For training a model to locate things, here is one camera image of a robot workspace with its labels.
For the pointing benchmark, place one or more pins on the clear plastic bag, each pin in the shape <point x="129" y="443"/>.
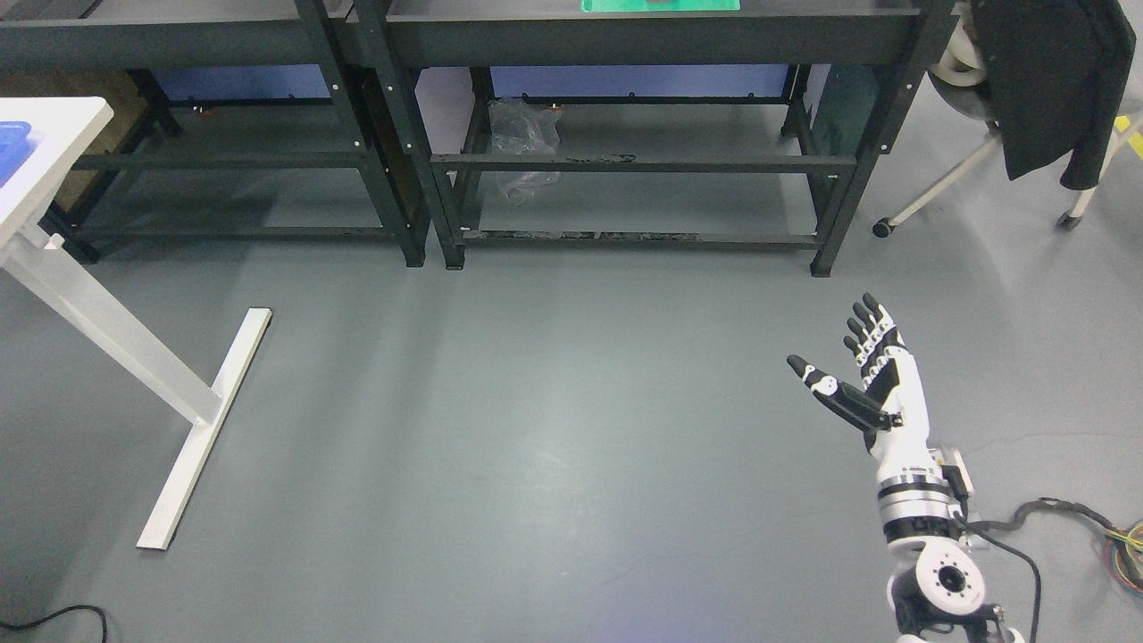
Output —
<point x="520" y="128"/>

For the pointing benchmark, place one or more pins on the blue plastic tray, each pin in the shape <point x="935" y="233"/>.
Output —
<point x="18" y="142"/>

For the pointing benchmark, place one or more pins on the white table with leg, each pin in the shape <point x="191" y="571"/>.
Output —
<point x="61" y="130"/>

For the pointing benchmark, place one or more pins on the black metal shelf rack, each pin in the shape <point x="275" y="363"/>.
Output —
<point x="816" y="89"/>
<point x="166" y="173"/>

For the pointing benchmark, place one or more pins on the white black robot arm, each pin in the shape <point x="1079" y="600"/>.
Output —
<point x="936" y="585"/>

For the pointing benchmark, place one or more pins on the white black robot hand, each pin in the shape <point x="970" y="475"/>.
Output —
<point x="888" y="407"/>

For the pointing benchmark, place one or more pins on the green plastic tray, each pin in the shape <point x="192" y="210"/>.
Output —
<point x="677" y="6"/>

